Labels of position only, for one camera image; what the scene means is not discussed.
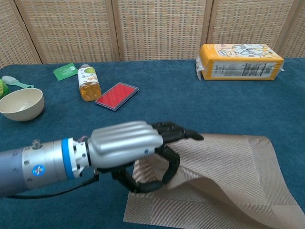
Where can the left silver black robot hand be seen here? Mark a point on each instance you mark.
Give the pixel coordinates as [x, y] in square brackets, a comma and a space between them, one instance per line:
[124, 143]

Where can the white bowl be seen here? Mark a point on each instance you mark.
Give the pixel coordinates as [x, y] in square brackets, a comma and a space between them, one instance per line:
[22, 107]

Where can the beige woven placemat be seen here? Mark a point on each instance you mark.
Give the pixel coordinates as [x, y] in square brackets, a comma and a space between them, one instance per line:
[233, 181]

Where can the red pad clear case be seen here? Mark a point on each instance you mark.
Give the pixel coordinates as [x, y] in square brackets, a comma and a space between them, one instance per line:
[116, 96]

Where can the blue felt table cover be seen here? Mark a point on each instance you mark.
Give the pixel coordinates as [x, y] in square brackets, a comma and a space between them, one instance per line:
[181, 105]

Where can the amber juice bottle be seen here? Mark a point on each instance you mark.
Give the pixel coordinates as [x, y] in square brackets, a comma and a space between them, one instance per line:
[88, 83]

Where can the green square sachet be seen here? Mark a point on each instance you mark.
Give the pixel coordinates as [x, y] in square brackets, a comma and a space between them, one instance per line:
[64, 72]

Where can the woven bamboo folding screen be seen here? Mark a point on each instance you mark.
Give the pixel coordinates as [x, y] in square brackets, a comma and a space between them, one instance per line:
[155, 28]

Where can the mint green brush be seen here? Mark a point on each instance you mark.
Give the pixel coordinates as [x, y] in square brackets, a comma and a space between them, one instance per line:
[14, 81]

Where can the green yellow tissue pack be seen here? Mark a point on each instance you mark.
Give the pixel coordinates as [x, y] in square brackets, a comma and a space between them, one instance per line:
[3, 89]

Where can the orange cartoon tissue pack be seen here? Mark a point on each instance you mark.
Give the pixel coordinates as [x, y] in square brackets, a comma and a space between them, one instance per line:
[240, 66]

